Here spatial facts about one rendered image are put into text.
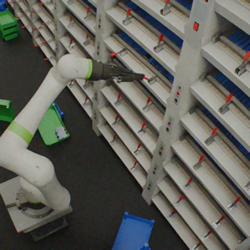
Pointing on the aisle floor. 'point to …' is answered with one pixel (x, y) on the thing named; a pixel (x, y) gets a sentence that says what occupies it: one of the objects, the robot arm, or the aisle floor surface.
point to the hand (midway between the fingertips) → (138, 76)
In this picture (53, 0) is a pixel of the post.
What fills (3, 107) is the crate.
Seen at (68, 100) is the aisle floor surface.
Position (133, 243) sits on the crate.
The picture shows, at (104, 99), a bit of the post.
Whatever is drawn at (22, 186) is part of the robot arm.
